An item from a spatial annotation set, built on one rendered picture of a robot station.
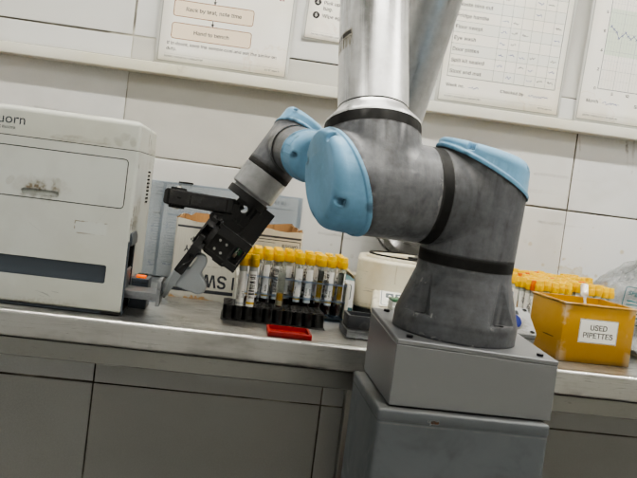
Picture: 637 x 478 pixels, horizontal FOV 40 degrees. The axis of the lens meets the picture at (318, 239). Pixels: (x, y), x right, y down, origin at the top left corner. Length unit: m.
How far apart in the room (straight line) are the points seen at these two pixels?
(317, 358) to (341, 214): 0.43
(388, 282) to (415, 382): 0.69
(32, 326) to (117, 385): 0.72
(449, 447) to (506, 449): 0.07
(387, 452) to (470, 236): 0.26
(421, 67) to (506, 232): 0.33
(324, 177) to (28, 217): 0.56
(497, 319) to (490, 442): 0.14
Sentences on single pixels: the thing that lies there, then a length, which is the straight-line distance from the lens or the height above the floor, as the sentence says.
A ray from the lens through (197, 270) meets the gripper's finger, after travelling 1.40.
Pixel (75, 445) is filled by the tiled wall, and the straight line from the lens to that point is 2.12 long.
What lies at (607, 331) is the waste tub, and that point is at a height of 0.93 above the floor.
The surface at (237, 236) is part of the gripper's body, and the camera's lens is 1.38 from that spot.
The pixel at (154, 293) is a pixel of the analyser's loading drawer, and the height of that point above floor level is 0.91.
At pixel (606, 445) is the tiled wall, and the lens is 2.28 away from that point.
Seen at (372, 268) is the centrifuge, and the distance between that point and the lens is 1.70.
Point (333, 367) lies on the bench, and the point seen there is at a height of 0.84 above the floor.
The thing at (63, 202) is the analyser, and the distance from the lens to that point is 1.39.
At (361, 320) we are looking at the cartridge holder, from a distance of 1.45.
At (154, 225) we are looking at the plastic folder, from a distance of 1.98.
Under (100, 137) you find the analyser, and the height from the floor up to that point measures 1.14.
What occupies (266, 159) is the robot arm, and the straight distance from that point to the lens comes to 1.38.
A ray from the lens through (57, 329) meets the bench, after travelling 1.37.
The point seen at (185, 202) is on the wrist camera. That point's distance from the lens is 1.39.
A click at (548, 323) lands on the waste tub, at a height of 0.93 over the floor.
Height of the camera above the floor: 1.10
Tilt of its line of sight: 3 degrees down
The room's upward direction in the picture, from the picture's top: 7 degrees clockwise
